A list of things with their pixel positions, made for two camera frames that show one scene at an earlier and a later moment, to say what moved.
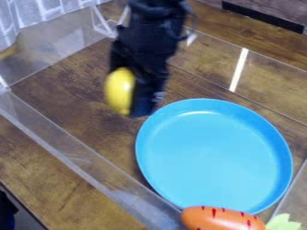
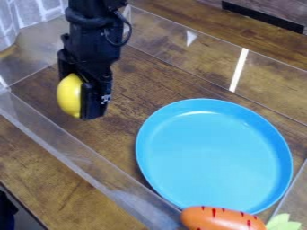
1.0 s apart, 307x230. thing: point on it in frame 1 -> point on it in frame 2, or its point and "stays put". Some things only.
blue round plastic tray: (211, 152) stays put
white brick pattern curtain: (21, 13) stays put
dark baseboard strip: (264, 16) stays put
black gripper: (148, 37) -> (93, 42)
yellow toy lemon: (119, 88) -> (68, 94)
